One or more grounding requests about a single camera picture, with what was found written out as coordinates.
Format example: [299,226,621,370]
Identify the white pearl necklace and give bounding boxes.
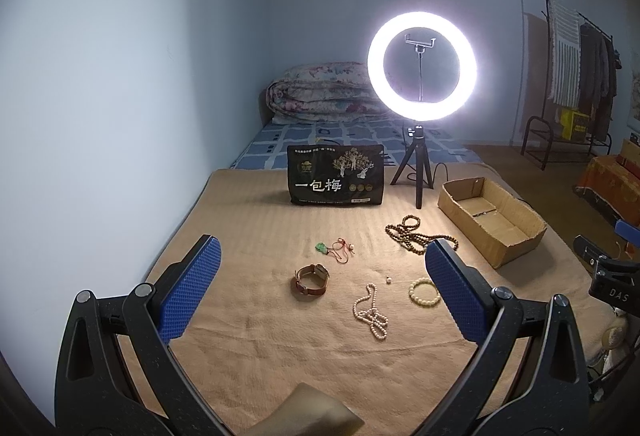
[352,283,390,342]

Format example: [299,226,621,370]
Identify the cardboard box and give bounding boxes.
[437,176,547,268]

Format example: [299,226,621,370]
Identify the yellow box on rack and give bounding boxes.
[560,108,590,141]

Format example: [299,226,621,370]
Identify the black clothes rack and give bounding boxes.
[520,0,613,170]

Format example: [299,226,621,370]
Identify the dark hanging clothes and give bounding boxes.
[578,24,617,141]

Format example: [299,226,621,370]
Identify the black tripod stand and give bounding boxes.
[390,124,434,210]

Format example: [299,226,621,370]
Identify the tan object at bottom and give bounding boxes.
[244,383,364,436]

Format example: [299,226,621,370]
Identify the white knitted garment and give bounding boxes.
[548,0,580,109]

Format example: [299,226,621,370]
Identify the phone holder clamp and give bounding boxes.
[404,33,436,55]

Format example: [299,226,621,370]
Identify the black plum snack bag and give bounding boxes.
[286,144,385,207]

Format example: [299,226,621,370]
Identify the folded floral quilt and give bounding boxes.
[265,62,392,123]

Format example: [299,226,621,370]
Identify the cream bead bracelet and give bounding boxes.
[408,277,441,307]

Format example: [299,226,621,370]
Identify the brown wooden bead necklace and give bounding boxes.
[384,215,459,254]

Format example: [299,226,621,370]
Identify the white ring light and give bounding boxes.
[367,11,477,122]

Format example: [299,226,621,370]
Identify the green jade pendant red cord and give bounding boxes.
[314,237,357,266]

